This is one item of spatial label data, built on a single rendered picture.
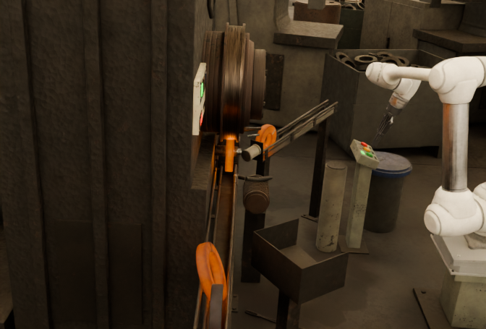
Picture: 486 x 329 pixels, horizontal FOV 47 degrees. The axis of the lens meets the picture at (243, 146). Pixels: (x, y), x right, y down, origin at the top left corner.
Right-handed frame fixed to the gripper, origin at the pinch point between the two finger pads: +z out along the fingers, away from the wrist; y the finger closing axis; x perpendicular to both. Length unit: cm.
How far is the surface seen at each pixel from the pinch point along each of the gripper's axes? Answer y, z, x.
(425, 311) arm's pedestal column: 54, 55, 44
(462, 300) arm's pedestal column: 65, 37, 49
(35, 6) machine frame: 108, -24, -154
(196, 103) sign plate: 107, -15, -99
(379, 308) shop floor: 51, 64, 24
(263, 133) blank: 18, 15, -59
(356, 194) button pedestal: -2.1, 34.1, 6.2
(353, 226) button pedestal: -2, 53, 14
